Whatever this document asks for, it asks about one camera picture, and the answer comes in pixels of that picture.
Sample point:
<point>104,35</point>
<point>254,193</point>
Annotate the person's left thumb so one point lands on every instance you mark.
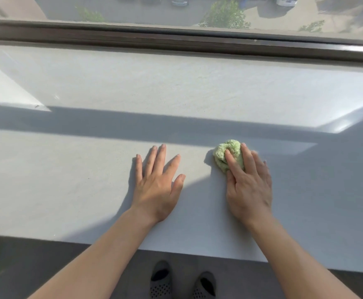
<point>179,185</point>

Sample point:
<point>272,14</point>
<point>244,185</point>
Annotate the dark parked car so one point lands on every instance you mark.
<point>180,0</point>

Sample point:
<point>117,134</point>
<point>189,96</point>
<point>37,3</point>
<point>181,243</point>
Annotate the person's left hand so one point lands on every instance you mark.
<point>155,196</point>

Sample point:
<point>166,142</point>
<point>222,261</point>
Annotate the dark window frame rail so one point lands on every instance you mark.
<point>181,38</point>

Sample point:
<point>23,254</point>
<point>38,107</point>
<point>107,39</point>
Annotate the small green tree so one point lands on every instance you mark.
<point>311,26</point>
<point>91,14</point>

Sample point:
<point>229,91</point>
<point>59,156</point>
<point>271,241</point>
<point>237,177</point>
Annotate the person's left little finger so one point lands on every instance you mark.
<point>139,168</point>

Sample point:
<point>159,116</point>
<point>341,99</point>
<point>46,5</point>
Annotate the large green tree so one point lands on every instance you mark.
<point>225,15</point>

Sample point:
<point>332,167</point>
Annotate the white parked car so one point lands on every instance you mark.
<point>287,0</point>

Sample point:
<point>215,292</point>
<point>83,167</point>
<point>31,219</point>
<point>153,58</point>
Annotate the grey perforated slipper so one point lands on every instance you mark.
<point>204,286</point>
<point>160,281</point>

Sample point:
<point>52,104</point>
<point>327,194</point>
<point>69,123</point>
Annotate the person's left middle finger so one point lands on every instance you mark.
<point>160,158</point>

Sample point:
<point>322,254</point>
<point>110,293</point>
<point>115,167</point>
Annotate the person's right forearm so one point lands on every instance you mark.
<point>293,261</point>

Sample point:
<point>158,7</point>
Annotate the person's right middle finger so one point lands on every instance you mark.
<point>246,157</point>

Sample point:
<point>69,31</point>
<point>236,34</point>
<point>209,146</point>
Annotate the person's left forearm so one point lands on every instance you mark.
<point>97,261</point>

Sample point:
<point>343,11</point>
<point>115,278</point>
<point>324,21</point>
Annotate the person's right hand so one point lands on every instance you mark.
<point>250,193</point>

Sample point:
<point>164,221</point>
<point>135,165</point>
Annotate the person's right little finger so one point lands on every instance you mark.
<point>266,171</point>

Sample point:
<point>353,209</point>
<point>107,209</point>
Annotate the green microfibre cloth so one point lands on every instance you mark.
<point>223,154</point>

